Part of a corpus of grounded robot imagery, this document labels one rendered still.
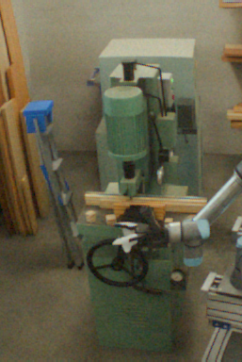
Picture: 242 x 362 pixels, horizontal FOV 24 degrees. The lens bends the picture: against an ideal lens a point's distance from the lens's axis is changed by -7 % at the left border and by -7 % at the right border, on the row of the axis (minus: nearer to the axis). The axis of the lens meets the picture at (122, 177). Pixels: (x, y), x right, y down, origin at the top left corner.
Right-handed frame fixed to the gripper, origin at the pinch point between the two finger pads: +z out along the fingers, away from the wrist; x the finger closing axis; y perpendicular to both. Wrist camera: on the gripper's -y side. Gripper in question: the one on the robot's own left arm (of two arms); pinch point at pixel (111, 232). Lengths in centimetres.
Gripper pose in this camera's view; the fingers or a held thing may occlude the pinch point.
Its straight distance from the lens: 211.6
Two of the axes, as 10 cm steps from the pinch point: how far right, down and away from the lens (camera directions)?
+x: -0.1, -3.6, 9.3
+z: -10.0, 0.7, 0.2
